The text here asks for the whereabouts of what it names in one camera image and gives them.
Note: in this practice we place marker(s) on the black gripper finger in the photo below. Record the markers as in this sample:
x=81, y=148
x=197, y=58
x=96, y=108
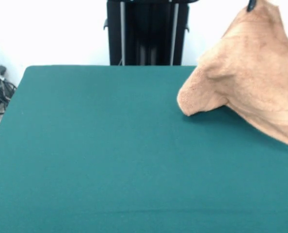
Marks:
x=250, y=5

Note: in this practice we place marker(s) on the tan terry towel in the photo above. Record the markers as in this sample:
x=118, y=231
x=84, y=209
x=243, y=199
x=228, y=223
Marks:
x=250, y=72

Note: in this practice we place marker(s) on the dark green table cloth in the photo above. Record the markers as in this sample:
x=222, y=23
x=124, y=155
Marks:
x=85, y=145

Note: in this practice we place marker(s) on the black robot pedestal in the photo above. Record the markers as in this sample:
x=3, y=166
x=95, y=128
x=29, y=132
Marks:
x=146, y=36

